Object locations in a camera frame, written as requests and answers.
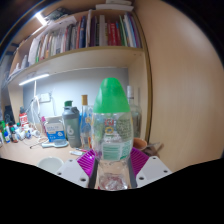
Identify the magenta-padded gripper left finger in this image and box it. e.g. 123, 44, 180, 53
55, 148, 101, 190

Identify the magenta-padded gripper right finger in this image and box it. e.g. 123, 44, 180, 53
126, 146, 173, 189

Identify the clear bottle with green cap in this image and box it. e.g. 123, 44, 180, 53
91, 77, 135, 192

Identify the white tube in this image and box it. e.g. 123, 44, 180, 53
68, 149, 88, 157

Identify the brown cup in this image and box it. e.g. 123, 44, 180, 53
132, 137, 149, 152

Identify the white mug with green rim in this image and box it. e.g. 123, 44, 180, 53
36, 156, 65, 175

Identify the light blue hairbrush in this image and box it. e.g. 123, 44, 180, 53
41, 139, 70, 149

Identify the grey shaker bottle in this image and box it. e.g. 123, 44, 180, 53
61, 100, 82, 149

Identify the clear glass bottle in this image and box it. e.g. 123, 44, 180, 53
125, 85, 143, 140

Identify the blue and white carton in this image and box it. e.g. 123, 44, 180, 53
43, 115, 67, 144

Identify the white jar with red lid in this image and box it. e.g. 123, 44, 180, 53
18, 112, 30, 130

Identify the white desk lamp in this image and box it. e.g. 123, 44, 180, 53
27, 79, 43, 133

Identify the white LED light bar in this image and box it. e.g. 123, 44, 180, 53
18, 72, 51, 87

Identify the wooden shelf unit with books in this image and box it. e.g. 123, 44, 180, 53
5, 0, 154, 145

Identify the white wall socket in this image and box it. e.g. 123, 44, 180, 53
37, 92, 51, 104

